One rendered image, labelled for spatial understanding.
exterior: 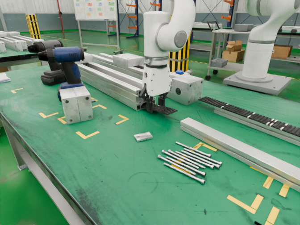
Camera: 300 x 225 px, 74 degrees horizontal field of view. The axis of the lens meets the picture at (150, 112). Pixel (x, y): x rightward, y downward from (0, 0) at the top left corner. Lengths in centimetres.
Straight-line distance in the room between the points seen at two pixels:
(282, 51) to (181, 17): 505
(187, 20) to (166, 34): 7
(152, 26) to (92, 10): 616
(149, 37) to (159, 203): 47
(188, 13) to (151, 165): 42
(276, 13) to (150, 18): 64
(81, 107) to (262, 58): 89
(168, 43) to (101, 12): 603
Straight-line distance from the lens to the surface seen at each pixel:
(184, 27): 61
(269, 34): 116
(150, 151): 56
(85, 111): 73
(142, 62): 115
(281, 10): 112
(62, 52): 89
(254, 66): 118
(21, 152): 172
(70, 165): 55
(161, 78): 70
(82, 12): 700
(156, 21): 65
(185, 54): 422
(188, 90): 82
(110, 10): 640
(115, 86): 87
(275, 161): 56
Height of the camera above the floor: 112
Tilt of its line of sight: 26 degrees down
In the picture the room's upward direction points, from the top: straight up
